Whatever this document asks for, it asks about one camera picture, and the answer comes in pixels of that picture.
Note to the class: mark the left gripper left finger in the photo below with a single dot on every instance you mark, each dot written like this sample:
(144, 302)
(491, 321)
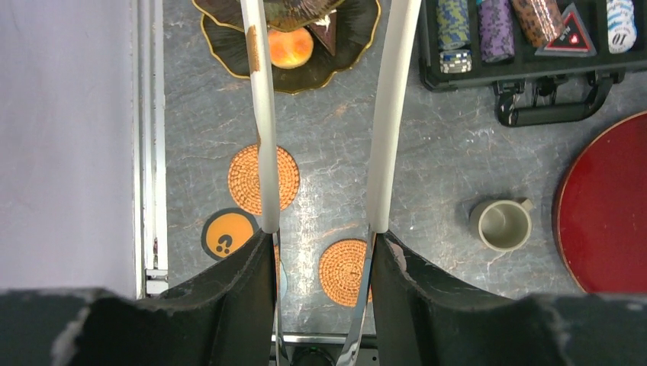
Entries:
(222, 316)

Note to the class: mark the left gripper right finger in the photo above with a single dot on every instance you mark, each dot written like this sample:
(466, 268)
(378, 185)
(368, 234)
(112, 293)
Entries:
(425, 316)

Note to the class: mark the red round tray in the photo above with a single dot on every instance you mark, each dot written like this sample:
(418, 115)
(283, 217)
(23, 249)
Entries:
(599, 211)

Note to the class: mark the orange peach bun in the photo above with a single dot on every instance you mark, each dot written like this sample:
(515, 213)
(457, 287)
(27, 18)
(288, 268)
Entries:
(290, 50)

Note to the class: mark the chocolate cake slice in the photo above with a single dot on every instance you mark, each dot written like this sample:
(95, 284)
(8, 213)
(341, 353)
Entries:
(324, 30)

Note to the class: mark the blue round coaster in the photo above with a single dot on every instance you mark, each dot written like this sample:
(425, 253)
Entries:
(283, 280)

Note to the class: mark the orange black coaster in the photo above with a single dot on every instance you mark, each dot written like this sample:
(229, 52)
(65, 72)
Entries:
(227, 230)

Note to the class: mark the woven coaster front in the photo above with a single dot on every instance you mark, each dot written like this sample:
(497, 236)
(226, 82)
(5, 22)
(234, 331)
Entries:
(340, 271)

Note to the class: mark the woven coaster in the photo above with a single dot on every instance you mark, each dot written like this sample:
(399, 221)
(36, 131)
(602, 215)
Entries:
(243, 179)
(340, 271)

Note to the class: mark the small grey-green cup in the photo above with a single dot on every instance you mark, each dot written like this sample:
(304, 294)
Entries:
(502, 225)

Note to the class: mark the woven coaster left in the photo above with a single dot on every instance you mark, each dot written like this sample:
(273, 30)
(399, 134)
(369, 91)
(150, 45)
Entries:
(243, 179)

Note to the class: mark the black poker chip case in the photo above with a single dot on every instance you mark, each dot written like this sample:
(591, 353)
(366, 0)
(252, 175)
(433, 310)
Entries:
(547, 62)

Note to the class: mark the three-tier dessert stand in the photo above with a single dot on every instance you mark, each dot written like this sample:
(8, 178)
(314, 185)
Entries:
(356, 24)

